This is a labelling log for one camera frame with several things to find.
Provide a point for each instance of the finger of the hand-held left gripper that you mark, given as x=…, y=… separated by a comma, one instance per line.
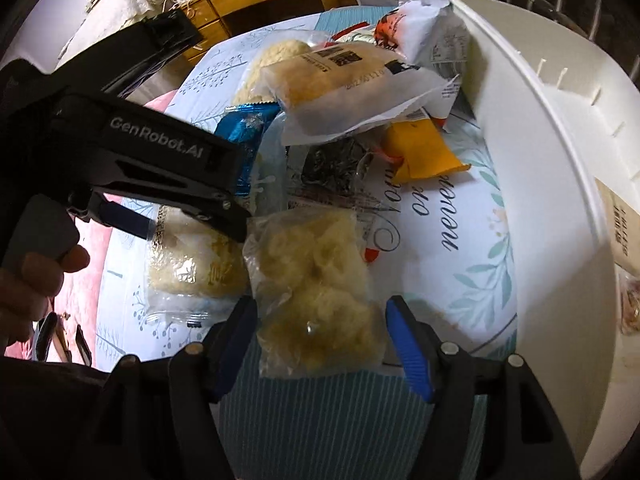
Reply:
x=200, y=207
x=117, y=216

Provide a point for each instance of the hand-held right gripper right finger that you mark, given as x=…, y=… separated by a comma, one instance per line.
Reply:
x=410, y=352

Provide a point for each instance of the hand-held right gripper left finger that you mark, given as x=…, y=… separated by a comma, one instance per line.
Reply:
x=234, y=347

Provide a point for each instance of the clear packet of pale noodles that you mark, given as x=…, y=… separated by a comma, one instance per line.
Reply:
x=190, y=265

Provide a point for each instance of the blue snack packet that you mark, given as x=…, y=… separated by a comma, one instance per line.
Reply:
x=247, y=130

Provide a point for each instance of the clear packet of curly crisps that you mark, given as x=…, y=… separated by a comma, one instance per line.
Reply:
x=315, y=280

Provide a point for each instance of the pale yellow snack packet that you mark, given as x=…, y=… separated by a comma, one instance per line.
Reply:
x=272, y=60

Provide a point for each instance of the large translucent bread packet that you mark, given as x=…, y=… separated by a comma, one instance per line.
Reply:
x=345, y=95

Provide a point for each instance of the white plastic bin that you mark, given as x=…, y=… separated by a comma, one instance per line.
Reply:
x=550, y=160

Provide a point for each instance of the white bag with orange print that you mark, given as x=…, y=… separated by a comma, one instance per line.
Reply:
x=425, y=25

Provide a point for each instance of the person's left hand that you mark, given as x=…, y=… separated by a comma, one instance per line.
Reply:
x=30, y=295

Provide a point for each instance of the pink blanket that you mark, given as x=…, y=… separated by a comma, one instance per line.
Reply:
x=107, y=255

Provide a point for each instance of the printed blue tablecloth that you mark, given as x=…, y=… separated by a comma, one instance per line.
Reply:
x=450, y=270

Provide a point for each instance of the white lace cloth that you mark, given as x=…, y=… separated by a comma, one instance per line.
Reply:
x=110, y=15

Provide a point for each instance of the black seaweed packet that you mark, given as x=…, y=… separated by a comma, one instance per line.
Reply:
x=330, y=165

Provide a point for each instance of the wooden desk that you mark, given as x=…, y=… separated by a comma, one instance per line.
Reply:
x=220, y=7

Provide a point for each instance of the orange snack packet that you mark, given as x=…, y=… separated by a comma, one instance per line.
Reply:
x=422, y=152

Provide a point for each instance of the brown snack packet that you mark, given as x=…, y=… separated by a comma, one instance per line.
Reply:
x=631, y=305

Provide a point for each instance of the beige paper packet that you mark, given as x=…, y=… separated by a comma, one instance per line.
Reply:
x=622, y=220

